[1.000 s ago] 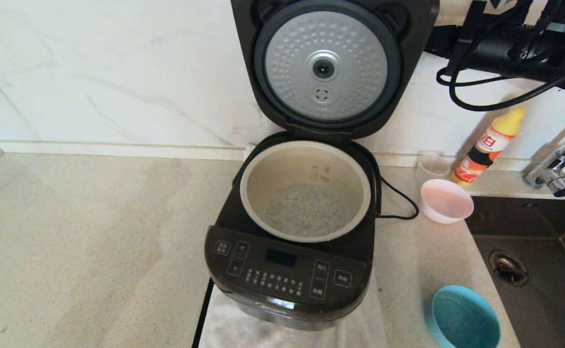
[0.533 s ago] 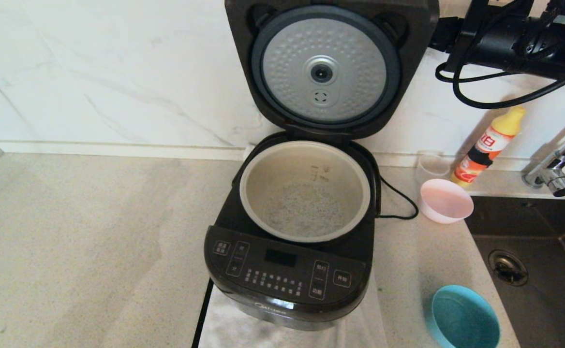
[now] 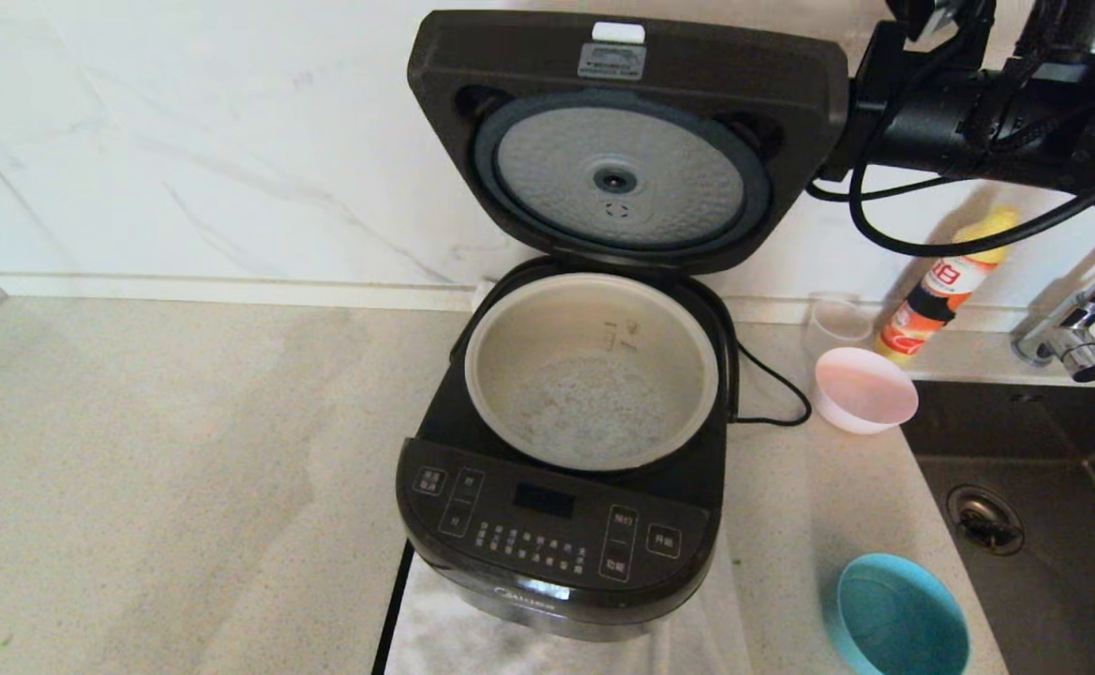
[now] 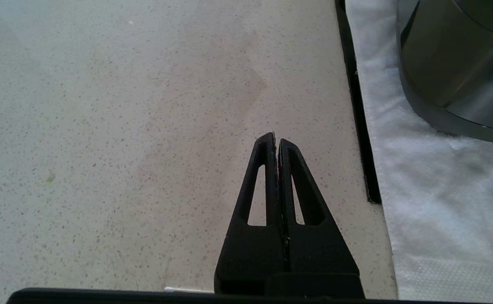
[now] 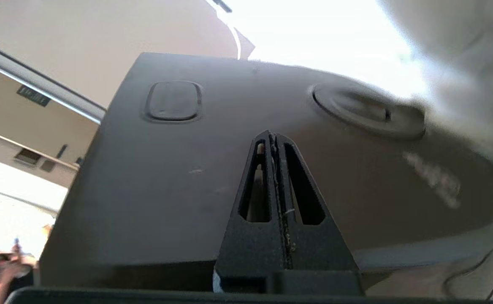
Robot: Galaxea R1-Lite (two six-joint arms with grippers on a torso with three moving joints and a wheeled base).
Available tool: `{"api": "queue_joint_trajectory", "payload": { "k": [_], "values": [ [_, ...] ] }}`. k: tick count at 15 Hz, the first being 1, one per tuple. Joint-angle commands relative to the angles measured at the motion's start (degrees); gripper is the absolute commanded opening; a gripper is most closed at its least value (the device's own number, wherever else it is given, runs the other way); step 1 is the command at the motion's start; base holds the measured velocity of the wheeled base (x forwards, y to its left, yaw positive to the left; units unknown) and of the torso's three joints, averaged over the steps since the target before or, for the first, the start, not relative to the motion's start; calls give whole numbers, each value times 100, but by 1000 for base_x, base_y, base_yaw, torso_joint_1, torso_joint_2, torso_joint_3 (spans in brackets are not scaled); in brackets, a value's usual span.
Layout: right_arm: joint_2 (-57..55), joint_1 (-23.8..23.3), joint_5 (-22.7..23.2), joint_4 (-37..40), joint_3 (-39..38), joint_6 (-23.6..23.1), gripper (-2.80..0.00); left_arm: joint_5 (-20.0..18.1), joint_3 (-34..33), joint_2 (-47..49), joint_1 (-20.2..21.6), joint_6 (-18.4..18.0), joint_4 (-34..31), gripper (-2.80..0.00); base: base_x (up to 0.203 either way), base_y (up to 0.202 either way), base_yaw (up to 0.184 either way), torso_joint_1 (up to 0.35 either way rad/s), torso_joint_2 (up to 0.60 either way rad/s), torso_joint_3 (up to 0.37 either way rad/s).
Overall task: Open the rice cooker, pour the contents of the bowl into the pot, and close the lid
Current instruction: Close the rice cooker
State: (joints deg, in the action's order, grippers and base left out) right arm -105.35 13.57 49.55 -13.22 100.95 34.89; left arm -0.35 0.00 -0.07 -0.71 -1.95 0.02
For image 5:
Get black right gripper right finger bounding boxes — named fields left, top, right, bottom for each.
left=274, top=133, right=363, bottom=295

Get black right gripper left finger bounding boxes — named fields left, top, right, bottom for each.
left=214, top=130, right=290, bottom=294

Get black rice cooker lid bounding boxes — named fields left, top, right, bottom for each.
left=39, top=52, right=493, bottom=292

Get bystander bare hand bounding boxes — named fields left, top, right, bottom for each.
left=0, top=240, right=33, bottom=280

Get grey rectangular ceiling vent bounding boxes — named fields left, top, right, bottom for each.
left=14, top=148, right=43, bottom=166

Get dark rectangular ceiling vent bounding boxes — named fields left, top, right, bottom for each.
left=16, top=84, right=51, bottom=107

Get white cable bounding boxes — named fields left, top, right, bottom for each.
left=206, top=0, right=243, bottom=60

